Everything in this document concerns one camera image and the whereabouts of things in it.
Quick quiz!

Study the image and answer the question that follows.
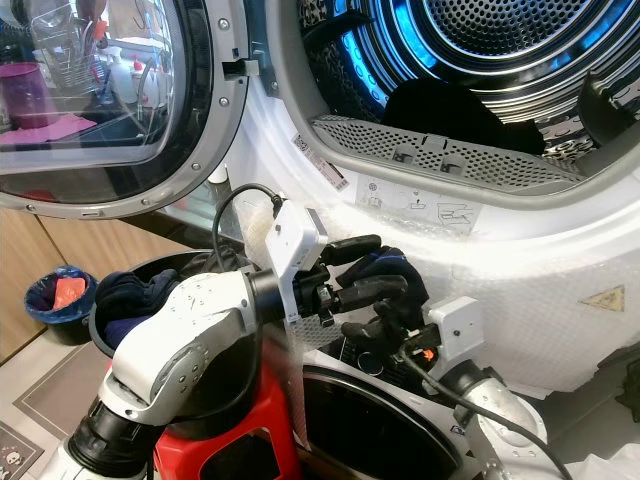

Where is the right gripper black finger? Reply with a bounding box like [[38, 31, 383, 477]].
[[340, 319, 402, 357], [372, 298, 412, 342]]

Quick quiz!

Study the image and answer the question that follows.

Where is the grey lint filter grille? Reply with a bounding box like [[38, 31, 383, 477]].
[[310, 113, 586, 196]]

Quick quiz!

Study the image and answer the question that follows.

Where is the steel perforated drum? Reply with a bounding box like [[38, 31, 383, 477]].
[[295, 0, 640, 161]]

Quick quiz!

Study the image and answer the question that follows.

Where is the white barcode sticker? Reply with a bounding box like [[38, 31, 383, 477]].
[[292, 133, 349, 191]]

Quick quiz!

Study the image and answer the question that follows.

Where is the white instruction sticker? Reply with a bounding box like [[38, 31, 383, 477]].
[[355, 175, 481, 236]]

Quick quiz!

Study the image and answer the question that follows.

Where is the yellow triangle warning label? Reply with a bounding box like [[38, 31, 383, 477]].
[[580, 285, 627, 314]]

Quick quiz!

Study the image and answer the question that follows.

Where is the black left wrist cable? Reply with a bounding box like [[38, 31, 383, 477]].
[[212, 184, 283, 273]]

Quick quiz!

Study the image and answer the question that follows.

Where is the red plastic stool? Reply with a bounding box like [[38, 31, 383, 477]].
[[155, 355, 306, 480]]

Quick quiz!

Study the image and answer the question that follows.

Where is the leopard print cloth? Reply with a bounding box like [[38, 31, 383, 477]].
[[298, 0, 361, 116], [540, 125, 601, 161]]

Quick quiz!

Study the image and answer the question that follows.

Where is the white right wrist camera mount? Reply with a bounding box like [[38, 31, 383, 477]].
[[427, 296, 487, 367]]

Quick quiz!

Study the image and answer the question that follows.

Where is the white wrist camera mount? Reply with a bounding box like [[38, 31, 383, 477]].
[[427, 296, 487, 367], [263, 198, 329, 301]]

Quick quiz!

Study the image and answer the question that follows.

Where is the clear plastic wrap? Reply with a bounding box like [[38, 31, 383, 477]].
[[238, 195, 277, 267]]

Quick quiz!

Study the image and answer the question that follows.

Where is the round glass machine door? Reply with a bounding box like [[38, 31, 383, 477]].
[[0, 0, 251, 221]]

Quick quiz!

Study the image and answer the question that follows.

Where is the black garment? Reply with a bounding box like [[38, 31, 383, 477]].
[[380, 78, 546, 156]]

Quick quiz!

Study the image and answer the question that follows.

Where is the white laundry machine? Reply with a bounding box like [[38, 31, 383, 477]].
[[210, 0, 640, 396]]

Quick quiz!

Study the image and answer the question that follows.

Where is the black laundry bucket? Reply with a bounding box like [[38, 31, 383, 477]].
[[88, 250, 261, 363]]

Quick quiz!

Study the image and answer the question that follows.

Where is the small bin with blue bag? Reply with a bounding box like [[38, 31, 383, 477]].
[[25, 265, 101, 346]]

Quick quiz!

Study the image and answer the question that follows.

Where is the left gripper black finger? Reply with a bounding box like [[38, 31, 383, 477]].
[[335, 277, 407, 307], [322, 234, 383, 267]]

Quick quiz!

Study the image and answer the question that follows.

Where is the orange packet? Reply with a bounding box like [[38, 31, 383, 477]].
[[52, 277, 87, 309]]

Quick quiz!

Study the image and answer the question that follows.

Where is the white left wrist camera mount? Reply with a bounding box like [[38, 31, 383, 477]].
[[263, 198, 329, 301]]

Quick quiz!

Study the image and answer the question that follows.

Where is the dark clothes pile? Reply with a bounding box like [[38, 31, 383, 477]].
[[95, 250, 231, 349]]

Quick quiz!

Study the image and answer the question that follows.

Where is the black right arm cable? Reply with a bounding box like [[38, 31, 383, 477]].
[[398, 346, 546, 446]]

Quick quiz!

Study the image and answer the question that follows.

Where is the navy blue garment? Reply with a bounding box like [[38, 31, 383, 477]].
[[358, 245, 432, 333]]

